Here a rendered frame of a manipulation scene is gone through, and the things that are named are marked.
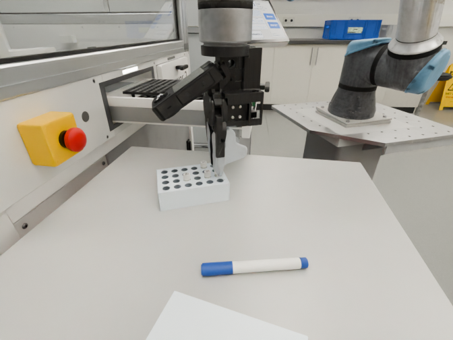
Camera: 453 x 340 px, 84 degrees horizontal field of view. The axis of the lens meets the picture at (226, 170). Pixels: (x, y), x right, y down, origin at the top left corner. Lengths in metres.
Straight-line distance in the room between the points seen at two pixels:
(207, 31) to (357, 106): 0.65
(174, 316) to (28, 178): 0.35
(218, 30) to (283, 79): 3.30
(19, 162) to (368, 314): 0.52
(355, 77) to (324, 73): 2.83
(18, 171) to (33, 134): 0.06
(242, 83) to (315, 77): 3.33
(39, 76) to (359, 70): 0.80
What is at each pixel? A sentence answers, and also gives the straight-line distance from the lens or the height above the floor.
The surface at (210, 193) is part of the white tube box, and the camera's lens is 0.45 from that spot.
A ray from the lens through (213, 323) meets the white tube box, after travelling 0.26.
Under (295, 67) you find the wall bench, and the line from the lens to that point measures 3.65.
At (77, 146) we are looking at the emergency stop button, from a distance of 0.48.
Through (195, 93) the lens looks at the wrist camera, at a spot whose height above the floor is 0.95.
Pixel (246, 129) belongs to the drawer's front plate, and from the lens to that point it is 0.56.
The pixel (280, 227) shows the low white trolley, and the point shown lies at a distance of 0.42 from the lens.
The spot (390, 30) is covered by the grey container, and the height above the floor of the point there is 1.00.
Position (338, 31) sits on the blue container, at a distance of 3.87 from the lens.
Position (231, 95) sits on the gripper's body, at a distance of 0.38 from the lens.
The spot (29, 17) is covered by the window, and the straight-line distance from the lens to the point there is 0.57.
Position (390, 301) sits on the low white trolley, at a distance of 0.38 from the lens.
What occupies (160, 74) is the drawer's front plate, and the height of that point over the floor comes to 0.90.
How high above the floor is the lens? 1.04
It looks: 29 degrees down
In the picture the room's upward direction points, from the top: straight up
